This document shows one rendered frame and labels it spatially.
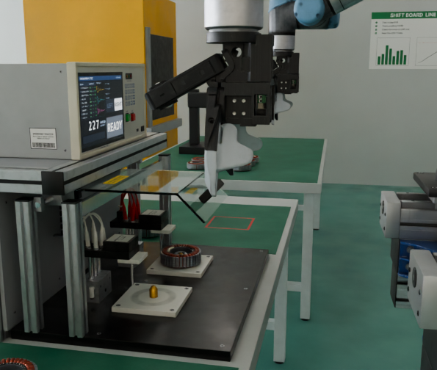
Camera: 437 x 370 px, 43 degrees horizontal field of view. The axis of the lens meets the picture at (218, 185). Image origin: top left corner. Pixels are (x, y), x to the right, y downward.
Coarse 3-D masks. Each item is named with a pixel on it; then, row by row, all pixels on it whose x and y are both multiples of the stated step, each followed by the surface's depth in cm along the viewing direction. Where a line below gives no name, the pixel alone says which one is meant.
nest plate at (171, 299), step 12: (132, 288) 137; (144, 288) 137; (168, 288) 137; (180, 288) 137; (120, 300) 129; (132, 300) 129; (144, 300) 129; (156, 300) 129; (168, 300) 129; (180, 300) 129; (120, 312) 126; (132, 312) 125; (144, 312) 124; (156, 312) 124; (168, 312) 123
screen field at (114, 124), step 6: (108, 120) 133; (114, 120) 137; (120, 120) 141; (108, 126) 133; (114, 126) 137; (120, 126) 141; (108, 132) 134; (114, 132) 137; (120, 132) 141; (108, 138) 134
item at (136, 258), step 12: (108, 240) 128; (120, 240) 128; (132, 240) 129; (84, 252) 129; (96, 252) 128; (108, 252) 128; (120, 252) 127; (132, 252) 129; (144, 252) 133; (96, 264) 133
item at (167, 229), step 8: (144, 216) 151; (152, 216) 150; (160, 216) 150; (112, 224) 153; (120, 224) 152; (128, 224) 152; (136, 224) 151; (144, 224) 151; (152, 224) 150; (160, 224) 150; (128, 232) 153; (152, 232) 151; (160, 232) 151; (168, 232) 150
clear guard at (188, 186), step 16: (112, 176) 128; (144, 176) 128; (160, 176) 128; (176, 176) 128; (192, 176) 128; (128, 192) 113; (144, 192) 112; (160, 192) 112; (176, 192) 111; (192, 192) 118; (224, 192) 134; (192, 208) 111; (208, 208) 118
